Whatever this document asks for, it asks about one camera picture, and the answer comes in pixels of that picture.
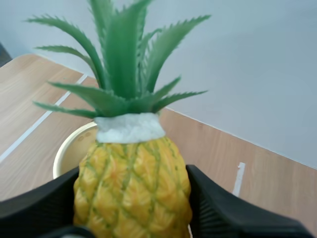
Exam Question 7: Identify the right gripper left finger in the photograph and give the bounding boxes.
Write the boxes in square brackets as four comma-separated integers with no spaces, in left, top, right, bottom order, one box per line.
[0,166,96,238]

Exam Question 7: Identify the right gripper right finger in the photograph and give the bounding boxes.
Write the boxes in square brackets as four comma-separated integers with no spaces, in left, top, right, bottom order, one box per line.
[186,164,316,238]

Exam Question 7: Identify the yellow toy pineapple green crown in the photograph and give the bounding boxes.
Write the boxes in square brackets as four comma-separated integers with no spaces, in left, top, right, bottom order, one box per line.
[25,0,211,238]

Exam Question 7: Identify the gold-coloured pot with two handles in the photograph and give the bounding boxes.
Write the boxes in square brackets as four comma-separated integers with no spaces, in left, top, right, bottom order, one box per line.
[53,121,100,180]

